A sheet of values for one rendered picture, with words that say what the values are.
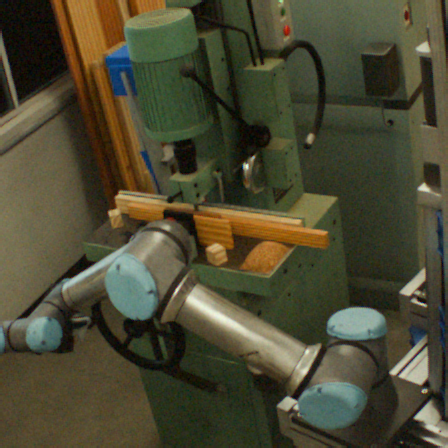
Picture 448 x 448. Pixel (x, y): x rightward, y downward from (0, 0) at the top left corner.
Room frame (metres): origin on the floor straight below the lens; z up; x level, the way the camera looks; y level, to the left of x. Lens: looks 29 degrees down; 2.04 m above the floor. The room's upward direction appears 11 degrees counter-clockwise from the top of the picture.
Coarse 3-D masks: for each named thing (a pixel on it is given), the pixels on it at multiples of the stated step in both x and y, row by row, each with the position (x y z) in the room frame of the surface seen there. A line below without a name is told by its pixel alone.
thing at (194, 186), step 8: (200, 160) 2.11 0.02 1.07; (208, 160) 2.10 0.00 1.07; (216, 160) 2.10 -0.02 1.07; (200, 168) 2.06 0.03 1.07; (208, 168) 2.07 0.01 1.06; (216, 168) 2.10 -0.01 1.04; (176, 176) 2.04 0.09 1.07; (184, 176) 2.03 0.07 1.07; (192, 176) 2.02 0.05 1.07; (200, 176) 2.03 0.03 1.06; (208, 176) 2.06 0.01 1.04; (176, 184) 2.02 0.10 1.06; (184, 184) 2.00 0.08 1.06; (192, 184) 2.00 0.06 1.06; (200, 184) 2.03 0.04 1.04; (208, 184) 2.06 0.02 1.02; (176, 192) 2.02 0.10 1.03; (184, 192) 2.01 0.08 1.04; (192, 192) 2.00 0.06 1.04; (200, 192) 2.02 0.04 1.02; (208, 192) 2.05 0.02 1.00; (176, 200) 2.03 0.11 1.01; (184, 200) 2.01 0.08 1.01; (192, 200) 2.00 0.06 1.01
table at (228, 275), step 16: (128, 224) 2.15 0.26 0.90; (96, 240) 2.09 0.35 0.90; (112, 240) 2.08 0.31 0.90; (240, 240) 1.94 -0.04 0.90; (256, 240) 1.93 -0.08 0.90; (96, 256) 2.07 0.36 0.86; (240, 256) 1.86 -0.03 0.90; (288, 256) 1.83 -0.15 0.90; (304, 256) 1.89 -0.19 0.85; (208, 272) 1.85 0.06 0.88; (224, 272) 1.82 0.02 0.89; (240, 272) 1.79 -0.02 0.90; (256, 272) 1.78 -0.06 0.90; (272, 272) 1.76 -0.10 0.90; (288, 272) 1.82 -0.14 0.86; (240, 288) 1.80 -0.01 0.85; (256, 288) 1.77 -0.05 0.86; (272, 288) 1.75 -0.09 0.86
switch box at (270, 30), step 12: (252, 0) 2.20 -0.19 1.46; (264, 0) 2.18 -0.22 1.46; (276, 0) 2.20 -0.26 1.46; (264, 12) 2.19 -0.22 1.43; (276, 12) 2.19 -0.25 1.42; (288, 12) 2.24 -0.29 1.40; (264, 24) 2.19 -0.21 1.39; (276, 24) 2.18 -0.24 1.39; (288, 24) 2.23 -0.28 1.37; (264, 36) 2.19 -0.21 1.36; (276, 36) 2.17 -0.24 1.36; (264, 48) 2.20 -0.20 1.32; (276, 48) 2.18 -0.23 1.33
